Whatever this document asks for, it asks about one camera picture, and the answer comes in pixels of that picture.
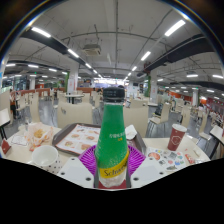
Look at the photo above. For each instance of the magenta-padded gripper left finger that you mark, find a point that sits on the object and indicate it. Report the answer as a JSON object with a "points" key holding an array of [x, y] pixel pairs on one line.
{"points": [[73, 170]]}

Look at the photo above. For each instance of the ceiling air conditioner unit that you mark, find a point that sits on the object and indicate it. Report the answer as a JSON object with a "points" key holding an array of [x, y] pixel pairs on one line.
{"points": [[91, 50]]}

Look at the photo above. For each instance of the clear plastic food bag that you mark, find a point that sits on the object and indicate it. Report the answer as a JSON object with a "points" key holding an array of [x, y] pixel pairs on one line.
{"points": [[38, 133]]}

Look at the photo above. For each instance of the colourful sticker sheet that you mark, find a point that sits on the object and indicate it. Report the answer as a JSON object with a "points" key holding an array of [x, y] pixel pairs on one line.
{"points": [[166, 158]]}

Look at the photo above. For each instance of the white polka-dot mug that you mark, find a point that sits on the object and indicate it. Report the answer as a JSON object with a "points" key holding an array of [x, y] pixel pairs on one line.
{"points": [[45, 155]]}

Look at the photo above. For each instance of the brown food tray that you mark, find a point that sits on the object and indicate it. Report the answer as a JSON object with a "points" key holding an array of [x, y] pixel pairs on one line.
{"points": [[76, 138]]}

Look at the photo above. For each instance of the green drink bottle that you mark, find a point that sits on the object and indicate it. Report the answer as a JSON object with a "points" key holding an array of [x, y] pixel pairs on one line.
{"points": [[111, 143]]}

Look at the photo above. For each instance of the beige chair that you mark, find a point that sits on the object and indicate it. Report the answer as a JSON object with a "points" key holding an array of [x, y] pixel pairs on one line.
{"points": [[75, 115], [136, 116]]}

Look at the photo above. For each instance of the ceiling lights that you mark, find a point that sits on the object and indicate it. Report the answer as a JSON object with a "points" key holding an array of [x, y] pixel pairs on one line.
{"points": [[40, 31]]}

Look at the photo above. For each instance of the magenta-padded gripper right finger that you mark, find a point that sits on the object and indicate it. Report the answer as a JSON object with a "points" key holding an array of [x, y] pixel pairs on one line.
{"points": [[150, 170]]}

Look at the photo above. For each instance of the crumpled white napkin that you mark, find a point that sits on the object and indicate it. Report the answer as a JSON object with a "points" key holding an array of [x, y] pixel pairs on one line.
{"points": [[130, 132]]}

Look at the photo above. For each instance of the group of beige chairs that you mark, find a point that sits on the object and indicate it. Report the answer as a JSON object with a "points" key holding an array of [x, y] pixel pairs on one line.
{"points": [[165, 111]]}

